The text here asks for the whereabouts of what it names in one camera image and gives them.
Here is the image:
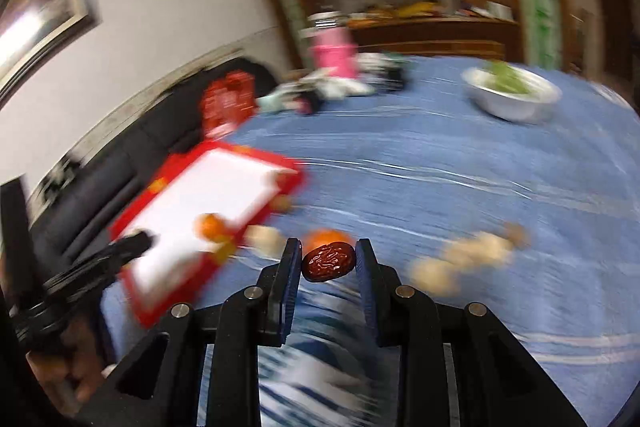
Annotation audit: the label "pink sleeved bottle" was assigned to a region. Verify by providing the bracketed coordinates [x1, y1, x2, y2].
[300, 11, 358, 79]

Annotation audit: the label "blue plaid tablecloth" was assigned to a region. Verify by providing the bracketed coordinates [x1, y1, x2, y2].
[98, 53, 640, 427]

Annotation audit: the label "white gloves pile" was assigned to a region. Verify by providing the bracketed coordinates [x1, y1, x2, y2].
[298, 68, 375, 101]

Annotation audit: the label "small orange in tray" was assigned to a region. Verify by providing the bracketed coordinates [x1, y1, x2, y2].
[194, 213, 233, 243]

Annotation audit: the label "green lettuce leaves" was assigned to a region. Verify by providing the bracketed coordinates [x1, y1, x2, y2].
[485, 61, 534, 95]

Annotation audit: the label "red rimmed white tray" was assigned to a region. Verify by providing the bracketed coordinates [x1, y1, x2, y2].
[110, 141, 305, 329]

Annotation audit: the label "brown round longan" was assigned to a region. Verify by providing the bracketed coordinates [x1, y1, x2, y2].
[503, 222, 530, 249]

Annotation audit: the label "mint green cloth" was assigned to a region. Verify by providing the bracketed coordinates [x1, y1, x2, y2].
[256, 90, 307, 114]

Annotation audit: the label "red jujube date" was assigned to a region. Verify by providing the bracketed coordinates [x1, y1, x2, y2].
[302, 242, 356, 283]

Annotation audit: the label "white fruit chunk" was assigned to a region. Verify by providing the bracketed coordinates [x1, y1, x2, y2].
[244, 225, 286, 259]

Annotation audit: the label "red plastic bag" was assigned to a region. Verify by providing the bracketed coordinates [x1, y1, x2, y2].
[200, 69, 257, 140]

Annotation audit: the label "framed wall picture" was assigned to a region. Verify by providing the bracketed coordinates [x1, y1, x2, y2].
[1, 0, 98, 104]

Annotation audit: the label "black small box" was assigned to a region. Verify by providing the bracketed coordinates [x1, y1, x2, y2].
[378, 55, 410, 92]

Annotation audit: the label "white bowl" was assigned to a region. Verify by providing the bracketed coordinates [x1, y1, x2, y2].
[461, 65, 562, 124]

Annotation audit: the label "brown longan by tray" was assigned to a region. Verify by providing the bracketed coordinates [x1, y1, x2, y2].
[269, 194, 293, 213]

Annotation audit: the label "left hand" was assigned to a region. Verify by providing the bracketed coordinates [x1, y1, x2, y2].
[26, 315, 105, 416]

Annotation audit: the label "orange tangerine on cloth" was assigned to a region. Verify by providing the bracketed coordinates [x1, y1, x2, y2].
[302, 229, 355, 255]

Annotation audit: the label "black leather sofa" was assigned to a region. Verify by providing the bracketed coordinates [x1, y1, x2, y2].
[30, 57, 278, 277]

